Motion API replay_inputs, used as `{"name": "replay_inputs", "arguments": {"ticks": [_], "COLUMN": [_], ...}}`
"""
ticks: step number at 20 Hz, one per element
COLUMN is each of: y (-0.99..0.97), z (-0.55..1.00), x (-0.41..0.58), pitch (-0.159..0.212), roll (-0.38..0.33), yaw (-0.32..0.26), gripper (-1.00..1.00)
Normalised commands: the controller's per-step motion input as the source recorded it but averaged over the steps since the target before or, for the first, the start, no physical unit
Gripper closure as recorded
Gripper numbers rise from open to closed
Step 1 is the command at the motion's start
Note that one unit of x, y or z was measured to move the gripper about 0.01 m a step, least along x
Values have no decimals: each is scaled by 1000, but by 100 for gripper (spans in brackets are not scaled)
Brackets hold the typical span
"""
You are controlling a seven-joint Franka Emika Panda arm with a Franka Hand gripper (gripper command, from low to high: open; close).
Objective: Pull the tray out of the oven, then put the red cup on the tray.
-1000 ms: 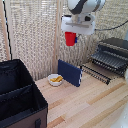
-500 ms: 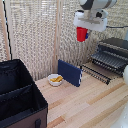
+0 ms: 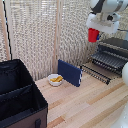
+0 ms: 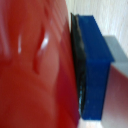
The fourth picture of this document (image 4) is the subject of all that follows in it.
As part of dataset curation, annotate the red plastic cup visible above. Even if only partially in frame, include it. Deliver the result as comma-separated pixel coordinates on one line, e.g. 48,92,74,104
0,0,82,128

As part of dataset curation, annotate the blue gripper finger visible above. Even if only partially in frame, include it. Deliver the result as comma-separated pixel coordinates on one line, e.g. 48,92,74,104
69,13,116,121

